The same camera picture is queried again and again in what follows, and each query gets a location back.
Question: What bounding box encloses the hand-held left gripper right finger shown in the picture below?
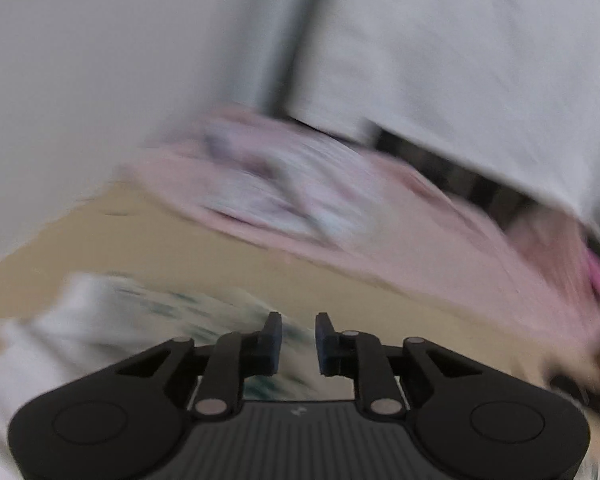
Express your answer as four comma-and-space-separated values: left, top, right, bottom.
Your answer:
314, 311, 485, 419

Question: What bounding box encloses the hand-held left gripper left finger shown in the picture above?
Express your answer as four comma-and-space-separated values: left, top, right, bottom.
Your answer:
114, 311, 283, 419

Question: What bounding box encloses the white teal floral garment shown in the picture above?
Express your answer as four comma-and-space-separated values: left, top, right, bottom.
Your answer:
0, 271, 326, 480

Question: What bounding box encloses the pink printed cloth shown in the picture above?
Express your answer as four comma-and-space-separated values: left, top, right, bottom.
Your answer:
120, 105, 600, 361

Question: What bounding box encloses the dark ribbed radiator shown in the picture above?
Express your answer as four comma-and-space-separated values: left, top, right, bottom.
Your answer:
370, 127, 536, 221

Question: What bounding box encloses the white fabric cover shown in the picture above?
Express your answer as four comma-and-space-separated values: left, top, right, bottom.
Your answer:
285, 0, 600, 241

